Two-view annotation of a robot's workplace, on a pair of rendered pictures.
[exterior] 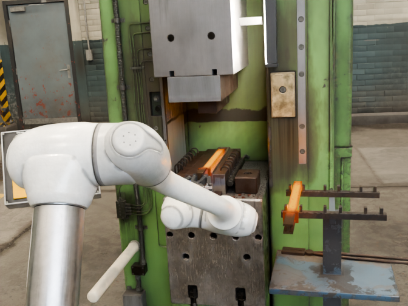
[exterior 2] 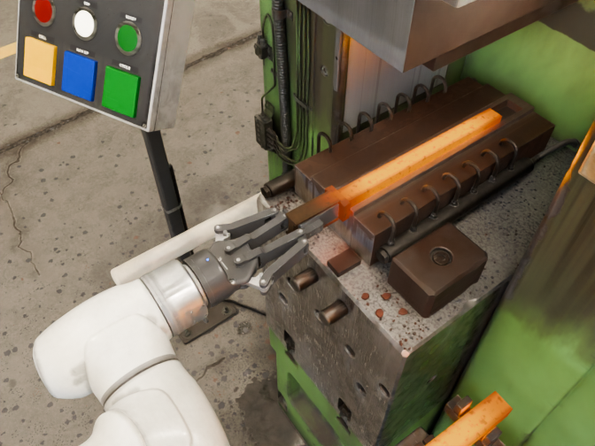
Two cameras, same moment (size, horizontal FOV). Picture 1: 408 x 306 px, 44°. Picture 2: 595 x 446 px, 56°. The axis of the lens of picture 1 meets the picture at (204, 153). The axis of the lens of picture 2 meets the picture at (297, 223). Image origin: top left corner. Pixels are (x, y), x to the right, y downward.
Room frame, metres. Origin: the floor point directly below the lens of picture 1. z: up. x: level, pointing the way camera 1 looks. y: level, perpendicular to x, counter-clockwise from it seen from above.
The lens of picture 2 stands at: (1.38, -0.32, 1.62)
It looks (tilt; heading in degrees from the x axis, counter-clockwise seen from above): 50 degrees down; 41
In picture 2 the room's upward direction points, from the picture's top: straight up
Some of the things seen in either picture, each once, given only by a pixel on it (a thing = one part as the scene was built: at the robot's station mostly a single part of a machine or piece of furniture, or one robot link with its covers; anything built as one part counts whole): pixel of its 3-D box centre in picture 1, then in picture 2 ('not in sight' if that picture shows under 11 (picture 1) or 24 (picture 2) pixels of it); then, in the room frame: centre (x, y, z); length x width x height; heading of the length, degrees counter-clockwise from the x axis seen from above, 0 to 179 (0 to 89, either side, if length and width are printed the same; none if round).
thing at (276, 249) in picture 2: (201, 183); (270, 251); (1.71, 0.02, 1.00); 0.11 x 0.01 x 0.04; 162
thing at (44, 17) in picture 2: not in sight; (43, 10); (1.81, 0.67, 1.09); 0.05 x 0.03 x 0.04; 77
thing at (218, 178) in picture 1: (210, 167); (425, 157); (2.07, -0.02, 0.96); 0.42 x 0.20 x 0.09; 167
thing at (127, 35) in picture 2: not in sight; (127, 38); (1.85, 0.47, 1.09); 0.05 x 0.03 x 0.04; 77
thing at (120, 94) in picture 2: not in sight; (122, 91); (1.80, 0.46, 1.01); 0.07 x 0.05 x 0.07; 102
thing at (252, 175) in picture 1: (248, 181); (436, 269); (1.88, -0.16, 0.95); 0.12 x 0.08 x 0.06; 167
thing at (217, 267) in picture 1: (226, 226); (425, 264); (2.06, -0.08, 0.69); 0.56 x 0.38 x 0.45; 167
